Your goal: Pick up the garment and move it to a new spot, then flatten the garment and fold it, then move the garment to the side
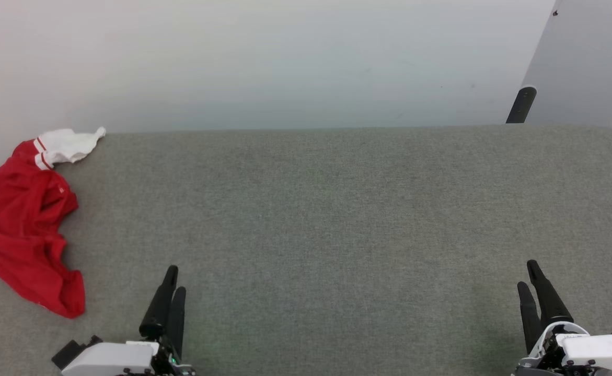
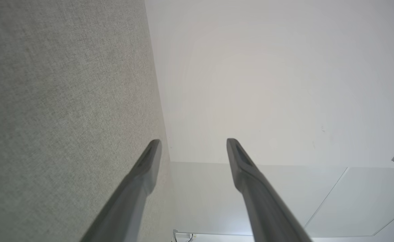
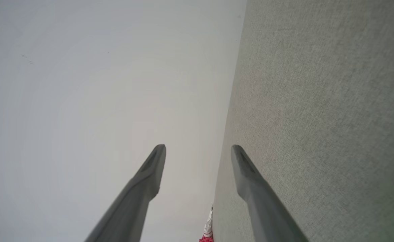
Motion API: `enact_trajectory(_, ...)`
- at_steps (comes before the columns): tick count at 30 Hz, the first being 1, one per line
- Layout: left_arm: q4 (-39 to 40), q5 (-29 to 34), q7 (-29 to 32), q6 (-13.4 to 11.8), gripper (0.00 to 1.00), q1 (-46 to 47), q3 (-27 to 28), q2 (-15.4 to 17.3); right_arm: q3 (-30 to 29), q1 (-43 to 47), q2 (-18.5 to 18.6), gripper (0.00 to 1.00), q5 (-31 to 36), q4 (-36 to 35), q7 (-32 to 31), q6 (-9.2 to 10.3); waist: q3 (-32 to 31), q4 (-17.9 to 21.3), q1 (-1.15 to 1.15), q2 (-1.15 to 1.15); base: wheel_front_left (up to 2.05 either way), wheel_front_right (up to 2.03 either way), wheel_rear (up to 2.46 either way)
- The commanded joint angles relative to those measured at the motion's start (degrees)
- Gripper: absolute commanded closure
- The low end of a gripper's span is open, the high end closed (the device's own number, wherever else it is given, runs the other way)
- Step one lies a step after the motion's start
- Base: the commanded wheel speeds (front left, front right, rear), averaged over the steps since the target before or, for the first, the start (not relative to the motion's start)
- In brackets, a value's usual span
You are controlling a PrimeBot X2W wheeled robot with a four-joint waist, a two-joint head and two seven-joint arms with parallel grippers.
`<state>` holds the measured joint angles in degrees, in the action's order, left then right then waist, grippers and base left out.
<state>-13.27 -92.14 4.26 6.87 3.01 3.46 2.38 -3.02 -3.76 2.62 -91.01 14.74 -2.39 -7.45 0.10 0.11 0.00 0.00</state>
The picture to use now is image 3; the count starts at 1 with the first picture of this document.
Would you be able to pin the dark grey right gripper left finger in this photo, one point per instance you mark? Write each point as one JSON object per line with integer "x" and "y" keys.
{"x": 139, "y": 198}

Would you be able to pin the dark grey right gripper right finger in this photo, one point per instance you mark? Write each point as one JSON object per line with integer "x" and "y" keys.
{"x": 260, "y": 205}

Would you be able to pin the red and white shirt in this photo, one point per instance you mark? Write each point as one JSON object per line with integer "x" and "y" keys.
{"x": 208, "y": 230}

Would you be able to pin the grey fabric sofa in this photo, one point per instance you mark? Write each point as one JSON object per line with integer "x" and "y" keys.
{"x": 318, "y": 101}

